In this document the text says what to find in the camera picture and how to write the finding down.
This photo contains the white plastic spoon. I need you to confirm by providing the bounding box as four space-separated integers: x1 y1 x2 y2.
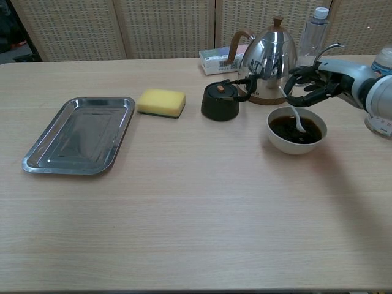
277 86 307 134

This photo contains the yellow sponge with green pad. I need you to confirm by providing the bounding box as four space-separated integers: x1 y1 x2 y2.
136 88 187 119

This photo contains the rectangular stainless steel tray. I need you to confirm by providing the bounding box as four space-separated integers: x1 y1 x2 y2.
21 96 136 176

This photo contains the clear jar of colourful packets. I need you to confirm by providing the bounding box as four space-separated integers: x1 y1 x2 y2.
364 113 392 137

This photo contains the multi-pack tissue box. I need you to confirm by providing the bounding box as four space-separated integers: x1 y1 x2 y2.
198 45 251 76

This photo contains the open jar with blue label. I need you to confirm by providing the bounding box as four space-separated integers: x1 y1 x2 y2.
370 45 392 76

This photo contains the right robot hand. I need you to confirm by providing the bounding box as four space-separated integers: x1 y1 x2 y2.
283 59 376 108

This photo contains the white bowl dark liquid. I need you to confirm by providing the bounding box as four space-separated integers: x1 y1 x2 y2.
267 107 328 155

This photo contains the small black teapot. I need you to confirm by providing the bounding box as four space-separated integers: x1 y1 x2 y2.
200 75 258 122

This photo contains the stainless steel gooseneck kettle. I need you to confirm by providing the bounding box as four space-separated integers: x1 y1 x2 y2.
228 15 345 106

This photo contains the clear plastic water bottle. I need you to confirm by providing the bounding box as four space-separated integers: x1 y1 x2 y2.
297 6 331 67

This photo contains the wooden woven folding screen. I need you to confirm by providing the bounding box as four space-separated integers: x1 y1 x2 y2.
12 0 392 62

